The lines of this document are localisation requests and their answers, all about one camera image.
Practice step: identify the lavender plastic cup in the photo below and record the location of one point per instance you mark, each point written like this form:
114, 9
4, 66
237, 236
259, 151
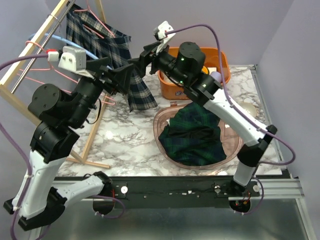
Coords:
217, 76

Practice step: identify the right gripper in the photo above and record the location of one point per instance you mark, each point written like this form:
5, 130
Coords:
138, 65

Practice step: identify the transparent pink plastic tray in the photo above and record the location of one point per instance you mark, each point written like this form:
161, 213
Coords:
231, 141

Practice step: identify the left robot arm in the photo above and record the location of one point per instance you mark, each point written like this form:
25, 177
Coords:
38, 203

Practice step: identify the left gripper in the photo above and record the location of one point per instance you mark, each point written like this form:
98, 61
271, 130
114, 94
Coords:
121, 78

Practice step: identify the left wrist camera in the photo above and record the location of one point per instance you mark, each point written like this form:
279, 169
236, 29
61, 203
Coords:
74, 60

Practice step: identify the pink wire hanger with plaid skirt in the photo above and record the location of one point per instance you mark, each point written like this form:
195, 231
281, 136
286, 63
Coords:
89, 9

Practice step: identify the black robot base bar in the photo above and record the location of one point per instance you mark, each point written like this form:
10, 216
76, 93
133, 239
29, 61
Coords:
171, 192

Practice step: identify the light blue plastic hanger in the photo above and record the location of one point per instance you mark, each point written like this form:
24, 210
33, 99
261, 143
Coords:
70, 43

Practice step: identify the navy white plaid skirt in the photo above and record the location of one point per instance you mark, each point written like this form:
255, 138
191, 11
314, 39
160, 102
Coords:
84, 30

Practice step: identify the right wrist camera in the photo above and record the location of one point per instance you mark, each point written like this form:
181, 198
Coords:
162, 36

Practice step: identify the dark green plaid skirt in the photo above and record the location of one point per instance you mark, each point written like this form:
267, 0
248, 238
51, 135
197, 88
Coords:
193, 137

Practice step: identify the small white ceramic bowl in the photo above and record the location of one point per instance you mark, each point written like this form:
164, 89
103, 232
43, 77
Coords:
250, 108

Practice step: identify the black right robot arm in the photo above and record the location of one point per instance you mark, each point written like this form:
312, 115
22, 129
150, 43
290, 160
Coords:
206, 91

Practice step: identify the orange plastic tub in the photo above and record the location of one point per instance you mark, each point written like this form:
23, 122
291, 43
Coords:
170, 91

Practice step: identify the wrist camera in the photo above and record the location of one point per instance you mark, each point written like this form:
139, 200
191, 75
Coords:
74, 60
162, 36

